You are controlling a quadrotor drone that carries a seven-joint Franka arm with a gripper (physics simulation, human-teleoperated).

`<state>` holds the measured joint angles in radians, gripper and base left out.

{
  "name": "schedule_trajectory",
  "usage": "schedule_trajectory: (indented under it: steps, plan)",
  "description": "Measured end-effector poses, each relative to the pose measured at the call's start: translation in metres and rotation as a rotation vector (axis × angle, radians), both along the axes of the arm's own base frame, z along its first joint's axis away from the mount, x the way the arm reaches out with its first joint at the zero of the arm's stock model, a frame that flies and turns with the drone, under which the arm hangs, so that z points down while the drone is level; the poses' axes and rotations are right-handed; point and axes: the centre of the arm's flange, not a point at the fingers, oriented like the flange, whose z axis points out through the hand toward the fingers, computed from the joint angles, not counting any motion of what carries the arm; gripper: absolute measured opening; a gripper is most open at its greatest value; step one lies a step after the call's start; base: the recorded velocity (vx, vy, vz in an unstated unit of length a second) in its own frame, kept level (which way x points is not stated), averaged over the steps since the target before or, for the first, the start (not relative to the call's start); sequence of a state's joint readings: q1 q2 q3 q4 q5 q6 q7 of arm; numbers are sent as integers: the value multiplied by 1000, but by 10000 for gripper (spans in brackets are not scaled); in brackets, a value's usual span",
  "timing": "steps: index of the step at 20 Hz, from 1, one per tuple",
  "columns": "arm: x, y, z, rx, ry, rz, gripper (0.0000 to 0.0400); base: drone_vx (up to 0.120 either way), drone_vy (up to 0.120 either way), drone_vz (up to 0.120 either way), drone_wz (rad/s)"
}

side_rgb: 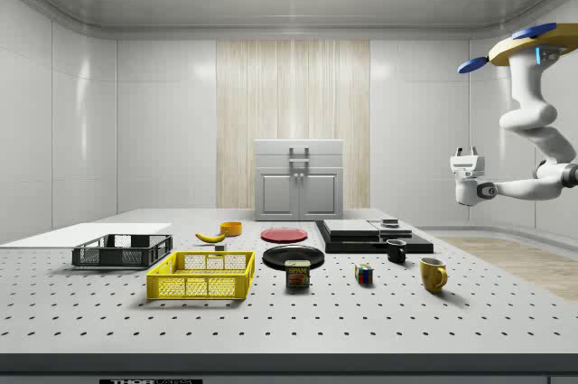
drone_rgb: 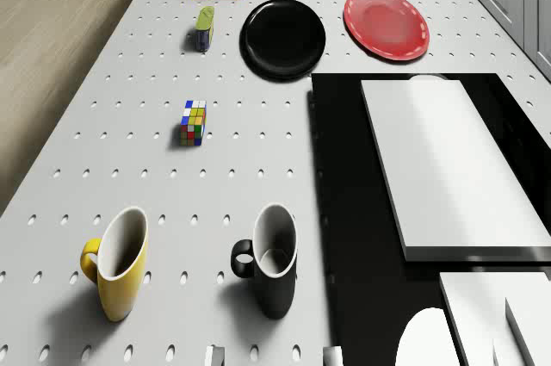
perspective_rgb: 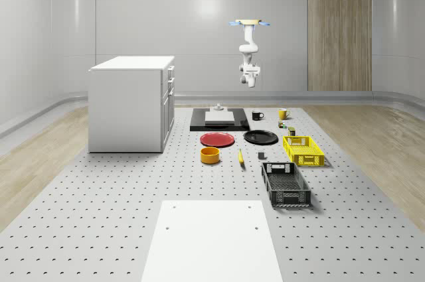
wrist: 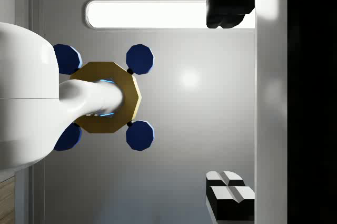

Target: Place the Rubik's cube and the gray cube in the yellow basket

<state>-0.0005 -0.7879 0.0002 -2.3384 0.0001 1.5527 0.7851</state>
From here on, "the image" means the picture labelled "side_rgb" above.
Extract puzzle cube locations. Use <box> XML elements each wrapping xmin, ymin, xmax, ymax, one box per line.
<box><xmin>354</xmin><ymin>262</ymin><xmax>376</xmax><ymax>286</ymax></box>

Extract dark grey basket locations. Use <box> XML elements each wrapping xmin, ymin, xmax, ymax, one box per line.
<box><xmin>70</xmin><ymin>233</ymin><xmax>174</xmax><ymax>271</ymax></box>

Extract white cabinet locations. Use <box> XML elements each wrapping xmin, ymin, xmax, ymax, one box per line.
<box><xmin>253</xmin><ymin>138</ymin><xmax>345</xmax><ymax>222</ymax></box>

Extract drone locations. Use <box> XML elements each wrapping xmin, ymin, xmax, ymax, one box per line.
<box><xmin>456</xmin><ymin>22</ymin><xmax>578</xmax><ymax>75</ymax></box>

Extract black stove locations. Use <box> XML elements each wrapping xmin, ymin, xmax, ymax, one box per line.
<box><xmin>314</xmin><ymin>218</ymin><xmax>435</xmax><ymax>255</ymax></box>

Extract black plate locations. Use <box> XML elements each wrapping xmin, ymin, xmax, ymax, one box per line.
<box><xmin>262</xmin><ymin>244</ymin><xmax>326</xmax><ymax>271</ymax></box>

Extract yellow mug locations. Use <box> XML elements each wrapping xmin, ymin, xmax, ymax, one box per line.
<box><xmin>419</xmin><ymin>257</ymin><xmax>449</xmax><ymax>293</ymax></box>

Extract flat-sided can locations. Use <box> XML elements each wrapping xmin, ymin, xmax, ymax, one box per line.
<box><xmin>284</xmin><ymin>259</ymin><xmax>312</xmax><ymax>290</ymax></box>

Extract black mug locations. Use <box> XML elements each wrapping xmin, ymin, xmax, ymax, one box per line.
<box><xmin>386</xmin><ymin>239</ymin><xmax>407</xmax><ymax>264</ymax></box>

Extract white board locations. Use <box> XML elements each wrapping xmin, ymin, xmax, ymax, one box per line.
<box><xmin>0</xmin><ymin>222</ymin><xmax>174</xmax><ymax>248</ymax></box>

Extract yellow bowl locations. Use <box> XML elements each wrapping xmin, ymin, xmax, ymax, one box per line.
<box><xmin>219</xmin><ymin>220</ymin><xmax>244</xmax><ymax>238</ymax></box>

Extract banana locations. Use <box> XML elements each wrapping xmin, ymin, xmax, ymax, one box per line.
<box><xmin>194</xmin><ymin>231</ymin><xmax>229</xmax><ymax>244</ymax></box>

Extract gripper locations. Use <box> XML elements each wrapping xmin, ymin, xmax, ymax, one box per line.
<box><xmin>449</xmin><ymin>145</ymin><xmax>488</xmax><ymax>174</ymax></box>

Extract red plate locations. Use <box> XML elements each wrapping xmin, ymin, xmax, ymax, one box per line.
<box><xmin>260</xmin><ymin>228</ymin><xmax>309</xmax><ymax>243</ymax></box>

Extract yellow basket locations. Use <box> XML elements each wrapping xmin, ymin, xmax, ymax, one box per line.
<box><xmin>145</xmin><ymin>250</ymin><xmax>256</xmax><ymax>302</ymax></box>

